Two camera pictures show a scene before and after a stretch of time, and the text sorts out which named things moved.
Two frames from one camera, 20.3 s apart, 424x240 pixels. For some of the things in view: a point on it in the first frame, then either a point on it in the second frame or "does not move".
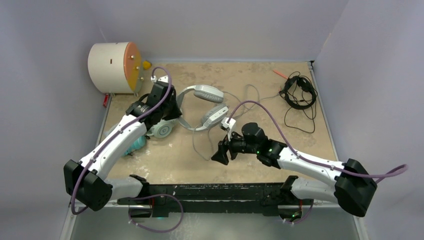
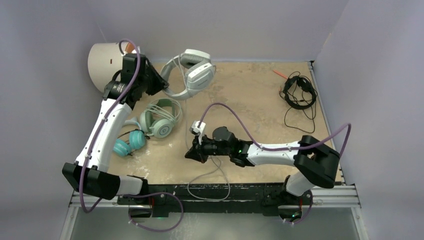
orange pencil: (280, 74) does not move
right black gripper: (221, 155) -> (197, 152)
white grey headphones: (212, 115) -> (199, 72)
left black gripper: (176, 112) -> (160, 83)
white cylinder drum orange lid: (116, 67) does not move
